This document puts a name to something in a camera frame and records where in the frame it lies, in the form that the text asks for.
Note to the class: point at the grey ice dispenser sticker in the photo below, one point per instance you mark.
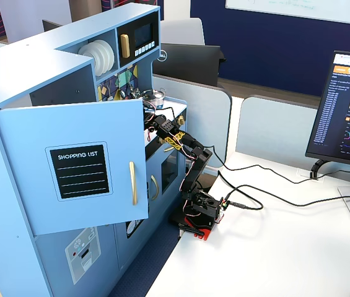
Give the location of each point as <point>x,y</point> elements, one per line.
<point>81,256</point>

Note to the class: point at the black shopping list board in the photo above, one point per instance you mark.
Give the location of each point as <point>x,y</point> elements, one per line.
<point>80,171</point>

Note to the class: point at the black toy microwave door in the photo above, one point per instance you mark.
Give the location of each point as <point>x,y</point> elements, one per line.
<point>143,34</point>

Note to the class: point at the whiteboard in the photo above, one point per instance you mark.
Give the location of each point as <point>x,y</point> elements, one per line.
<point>301,7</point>

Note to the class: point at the white plate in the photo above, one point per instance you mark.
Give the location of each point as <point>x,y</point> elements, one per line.
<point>106,57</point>
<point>89,54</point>
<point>112,57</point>
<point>101,58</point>

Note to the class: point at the red table clamp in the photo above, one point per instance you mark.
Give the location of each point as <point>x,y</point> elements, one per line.
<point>201,227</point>

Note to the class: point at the steel toy pot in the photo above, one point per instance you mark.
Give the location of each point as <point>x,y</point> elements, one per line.
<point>156,98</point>

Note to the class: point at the blue toy kitchen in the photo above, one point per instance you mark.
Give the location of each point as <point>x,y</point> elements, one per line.
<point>10,154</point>

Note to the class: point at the switched-on computer monitor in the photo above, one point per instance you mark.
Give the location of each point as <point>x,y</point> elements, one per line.
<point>335,108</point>

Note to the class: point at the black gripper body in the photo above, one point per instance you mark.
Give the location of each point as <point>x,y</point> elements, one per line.
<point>150,121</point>

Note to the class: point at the gold stove knob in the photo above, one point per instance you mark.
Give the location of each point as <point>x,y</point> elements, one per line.
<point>161,140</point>
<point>180,120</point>

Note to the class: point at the blue fridge door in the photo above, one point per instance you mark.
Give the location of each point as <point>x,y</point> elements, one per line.
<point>26,191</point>

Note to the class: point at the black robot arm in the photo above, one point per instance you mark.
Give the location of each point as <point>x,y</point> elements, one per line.
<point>193,176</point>

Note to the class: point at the grey office chair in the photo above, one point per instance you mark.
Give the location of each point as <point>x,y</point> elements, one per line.
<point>182,31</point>

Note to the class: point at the grey desk divider panel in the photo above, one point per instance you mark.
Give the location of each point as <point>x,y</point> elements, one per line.
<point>205,123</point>
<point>273,127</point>

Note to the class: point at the black Dell monitor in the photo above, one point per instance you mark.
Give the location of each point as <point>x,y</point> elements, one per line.
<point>190,63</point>

